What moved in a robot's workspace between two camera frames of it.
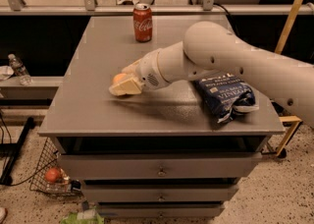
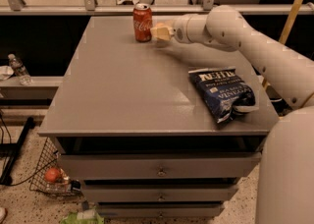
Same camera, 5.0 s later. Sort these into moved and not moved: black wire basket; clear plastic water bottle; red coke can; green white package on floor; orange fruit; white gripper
Moved: orange fruit; white gripper
Not moved: red coke can; clear plastic water bottle; green white package on floor; black wire basket
